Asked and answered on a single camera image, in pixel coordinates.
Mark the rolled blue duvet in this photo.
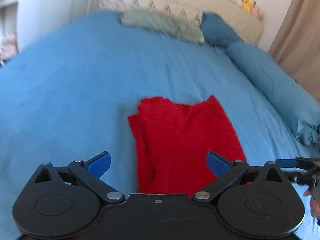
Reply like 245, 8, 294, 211
225, 42, 319, 147

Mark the beige quilted headboard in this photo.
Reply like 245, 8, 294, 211
99, 0, 264, 44

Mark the white shelf unit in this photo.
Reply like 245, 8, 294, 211
1, 0, 72, 66

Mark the dark teal pillow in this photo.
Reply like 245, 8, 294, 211
200, 12, 243, 47

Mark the blue bed sheet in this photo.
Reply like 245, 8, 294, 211
1, 11, 319, 239

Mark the yellow plush toy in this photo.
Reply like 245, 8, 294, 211
242, 0, 256, 13

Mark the beige curtain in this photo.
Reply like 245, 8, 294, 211
268, 0, 319, 101

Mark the person right hand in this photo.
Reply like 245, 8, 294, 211
303, 190, 320, 218

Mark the red knit sweater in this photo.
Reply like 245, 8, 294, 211
128, 96, 246, 196

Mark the green pillow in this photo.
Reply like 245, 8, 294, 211
120, 10, 204, 44

